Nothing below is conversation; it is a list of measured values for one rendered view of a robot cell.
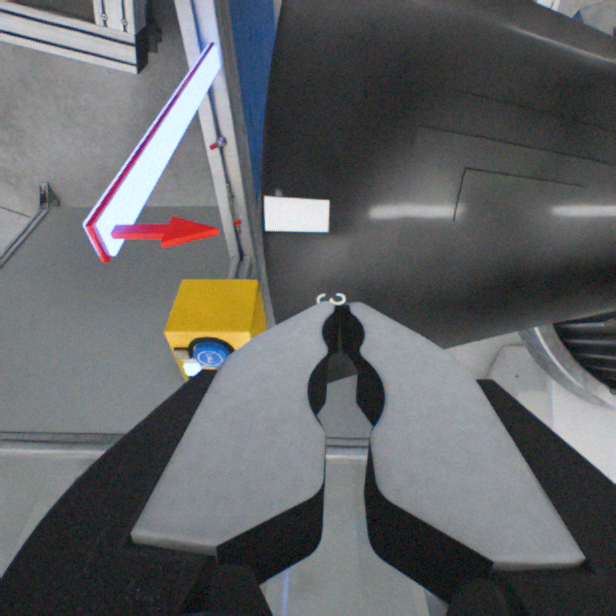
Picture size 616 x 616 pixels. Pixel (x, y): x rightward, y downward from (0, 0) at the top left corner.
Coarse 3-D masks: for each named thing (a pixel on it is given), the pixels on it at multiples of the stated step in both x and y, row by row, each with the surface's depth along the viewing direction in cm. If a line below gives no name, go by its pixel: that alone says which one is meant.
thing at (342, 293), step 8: (312, 288) 22; (320, 288) 22; (328, 288) 22; (336, 288) 22; (344, 288) 22; (352, 288) 22; (312, 296) 23; (320, 296) 23; (328, 296) 23; (336, 296) 23; (344, 296) 23; (352, 296) 23; (312, 304) 23; (336, 304) 23; (344, 304) 23
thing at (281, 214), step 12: (276, 204) 20; (288, 204) 20; (300, 204) 20; (312, 204) 20; (324, 204) 20; (276, 216) 21; (288, 216) 20; (300, 216) 20; (312, 216) 20; (324, 216) 20; (276, 228) 21; (288, 228) 21; (300, 228) 21; (312, 228) 21; (324, 228) 21
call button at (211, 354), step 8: (200, 344) 47; (208, 344) 46; (216, 344) 46; (200, 352) 47; (208, 352) 46; (216, 352) 46; (224, 352) 47; (200, 360) 48; (208, 360) 48; (216, 360) 48
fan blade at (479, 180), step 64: (320, 0) 17; (384, 0) 16; (448, 0) 16; (512, 0) 16; (320, 64) 18; (384, 64) 17; (448, 64) 17; (512, 64) 17; (576, 64) 16; (320, 128) 19; (384, 128) 18; (448, 128) 18; (512, 128) 18; (576, 128) 17; (320, 192) 20; (384, 192) 20; (448, 192) 19; (512, 192) 19; (576, 192) 19; (320, 256) 21; (384, 256) 21; (448, 256) 21; (512, 256) 21; (576, 256) 21; (448, 320) 24; (512, 320) 24
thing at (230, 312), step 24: (192, 288) 50; (216, 288) 50; (240, 288) 50; (192, 312) 48; (216, 312) 48; (240, 312) 47; (168, 336) 46; (192, 336) 46; (216, 336) 46; (240, 336) 46; (192, 360) 50
